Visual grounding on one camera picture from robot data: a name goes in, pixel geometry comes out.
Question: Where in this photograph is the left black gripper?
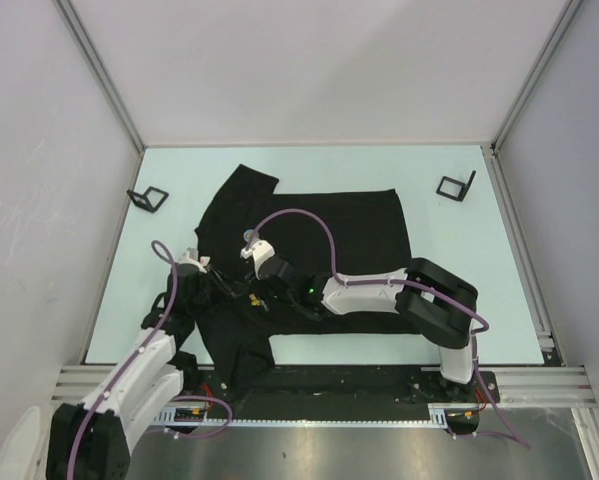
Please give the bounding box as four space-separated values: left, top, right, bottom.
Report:
188 264 247 315

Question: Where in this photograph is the black t-shirt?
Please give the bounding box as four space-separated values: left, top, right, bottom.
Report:
195 165 415 387

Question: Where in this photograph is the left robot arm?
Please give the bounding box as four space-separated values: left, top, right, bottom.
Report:
45 260 240 479

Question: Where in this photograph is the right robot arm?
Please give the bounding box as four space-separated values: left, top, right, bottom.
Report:
254 254 478 401

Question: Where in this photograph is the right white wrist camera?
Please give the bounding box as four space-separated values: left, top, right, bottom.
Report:
240 239 275 264

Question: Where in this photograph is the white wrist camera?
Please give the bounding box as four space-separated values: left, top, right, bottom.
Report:
179 247 210 273
240 239 275 264

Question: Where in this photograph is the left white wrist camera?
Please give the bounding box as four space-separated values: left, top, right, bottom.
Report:
179 247 210 273

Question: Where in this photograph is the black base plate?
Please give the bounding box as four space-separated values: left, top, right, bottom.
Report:
199 365 500 433

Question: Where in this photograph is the left black wire stand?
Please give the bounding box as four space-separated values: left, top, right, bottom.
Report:
126 186 169 214

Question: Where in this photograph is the black wire stand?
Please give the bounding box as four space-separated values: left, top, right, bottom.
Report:
126 186 169 214
435 170 477 203

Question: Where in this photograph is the right black wire stand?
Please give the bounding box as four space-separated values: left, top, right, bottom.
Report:
435 170 477 203

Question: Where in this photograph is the white cable duct rail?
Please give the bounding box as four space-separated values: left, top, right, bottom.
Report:
149 406 479 436

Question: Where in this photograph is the aluminium frame rail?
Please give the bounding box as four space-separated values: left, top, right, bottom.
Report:
51 365 597 408

